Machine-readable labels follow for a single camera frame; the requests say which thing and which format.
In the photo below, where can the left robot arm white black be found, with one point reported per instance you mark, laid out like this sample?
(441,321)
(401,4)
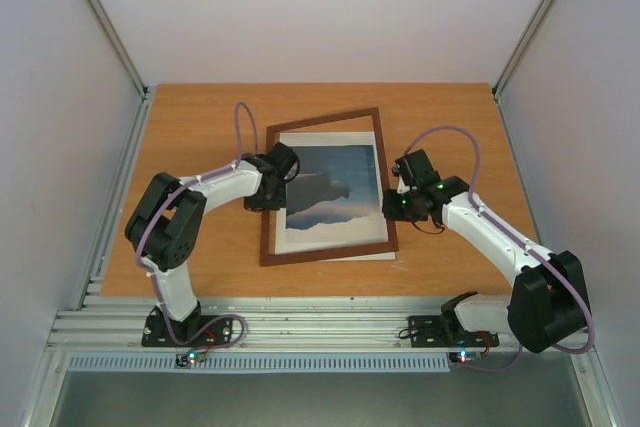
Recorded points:
(165,225)

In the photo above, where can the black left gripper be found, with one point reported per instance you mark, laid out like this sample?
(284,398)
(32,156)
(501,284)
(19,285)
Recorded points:
(251,202)

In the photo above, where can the small circuit board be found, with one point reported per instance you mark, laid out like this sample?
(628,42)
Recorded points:
(192,359)
(463,357)

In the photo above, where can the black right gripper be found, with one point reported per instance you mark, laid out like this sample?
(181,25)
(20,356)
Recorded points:
(395,206)

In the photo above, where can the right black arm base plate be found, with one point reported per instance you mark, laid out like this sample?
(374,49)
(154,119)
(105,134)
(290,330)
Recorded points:
(430,331)

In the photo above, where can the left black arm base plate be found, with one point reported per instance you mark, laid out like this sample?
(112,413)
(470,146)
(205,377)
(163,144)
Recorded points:
(199,331)

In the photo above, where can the right aluminium corner post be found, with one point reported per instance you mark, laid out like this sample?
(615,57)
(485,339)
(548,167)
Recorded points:
(530,32)

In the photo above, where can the brown wooden picture frame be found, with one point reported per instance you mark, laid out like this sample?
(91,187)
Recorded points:
(382,157)

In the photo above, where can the left aluminium corner post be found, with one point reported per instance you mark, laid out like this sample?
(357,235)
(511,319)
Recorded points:
(108,28)

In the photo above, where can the landscape photo with white mat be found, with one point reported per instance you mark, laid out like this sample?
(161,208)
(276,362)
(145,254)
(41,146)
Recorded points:
(340,192)

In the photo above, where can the grey slotted cable duct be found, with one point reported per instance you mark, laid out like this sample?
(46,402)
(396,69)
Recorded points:
(260,363)

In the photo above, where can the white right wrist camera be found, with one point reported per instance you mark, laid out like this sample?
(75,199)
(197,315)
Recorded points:
(401,188)

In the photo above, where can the aluminium rail base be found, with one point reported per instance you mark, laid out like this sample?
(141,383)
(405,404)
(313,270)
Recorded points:
(103,321)

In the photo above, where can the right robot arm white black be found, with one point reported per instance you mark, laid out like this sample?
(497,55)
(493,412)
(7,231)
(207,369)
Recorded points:
(548,301)

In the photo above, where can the left small circuit board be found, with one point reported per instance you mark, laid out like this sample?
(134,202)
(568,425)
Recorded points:
(192,359)

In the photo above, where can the right small circuit board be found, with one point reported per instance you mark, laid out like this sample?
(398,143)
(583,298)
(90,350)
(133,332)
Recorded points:
(463,357)

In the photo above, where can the aluminium corner post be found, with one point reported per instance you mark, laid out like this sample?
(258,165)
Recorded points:
(108,28)
(530,32)

